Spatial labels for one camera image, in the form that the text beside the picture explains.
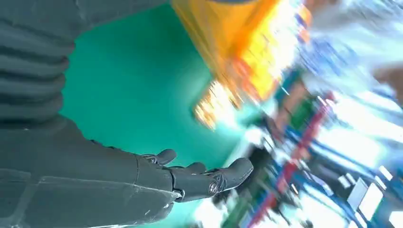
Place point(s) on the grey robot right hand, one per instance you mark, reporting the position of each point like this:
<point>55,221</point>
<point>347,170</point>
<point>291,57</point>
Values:
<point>78,182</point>

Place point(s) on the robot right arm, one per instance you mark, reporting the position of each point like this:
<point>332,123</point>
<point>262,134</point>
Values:
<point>31,63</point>

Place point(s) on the green table mat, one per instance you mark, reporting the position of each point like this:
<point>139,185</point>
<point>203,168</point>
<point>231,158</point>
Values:
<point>132,94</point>

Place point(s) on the orange drink bottle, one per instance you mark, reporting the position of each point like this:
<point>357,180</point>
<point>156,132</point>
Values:
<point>226,41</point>

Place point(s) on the red pole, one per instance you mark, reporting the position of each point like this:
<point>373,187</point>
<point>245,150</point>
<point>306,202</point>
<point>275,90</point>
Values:
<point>302,141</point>

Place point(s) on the blue metal shelf rack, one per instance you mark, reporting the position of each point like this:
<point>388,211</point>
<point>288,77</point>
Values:
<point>333,188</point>

